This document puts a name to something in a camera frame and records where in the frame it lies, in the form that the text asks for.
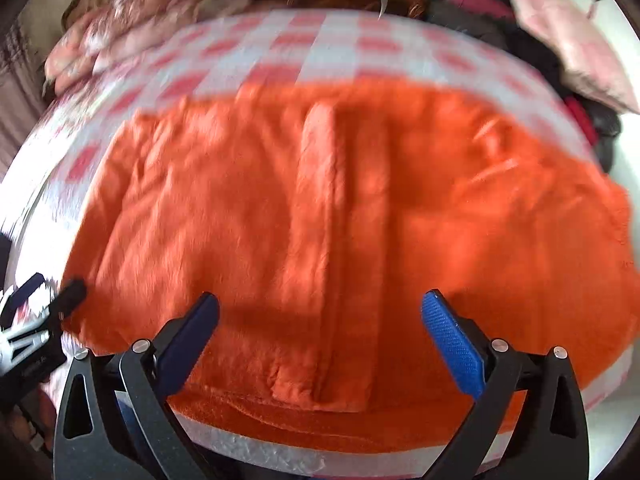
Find orange fleece pants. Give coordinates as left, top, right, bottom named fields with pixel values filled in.
left=64, top=79, right=639, bottom=453

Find pink curtain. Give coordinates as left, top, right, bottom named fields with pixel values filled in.
left=0, top=21, right=47, bottom=176

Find floral folded quilt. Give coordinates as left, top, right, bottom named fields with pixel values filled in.
left=44, top=0, right=205, bottom=96

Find pink pillow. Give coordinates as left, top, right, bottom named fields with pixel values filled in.
left=511, top=0, right=639, bottom=114

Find pink checkered bed sheet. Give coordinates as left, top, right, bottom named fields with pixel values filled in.
left=0, top=8, right=637, bottom=480

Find black garment on sofa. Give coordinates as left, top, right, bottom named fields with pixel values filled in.
left=499, top=22, right=562, bottom=88

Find magenta garment on sofa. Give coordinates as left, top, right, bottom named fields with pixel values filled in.
left=446, top=0, right=599, bottom=148

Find black leather sofa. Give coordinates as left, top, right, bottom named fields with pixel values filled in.
left=425, top=0, right=622, bottom=172

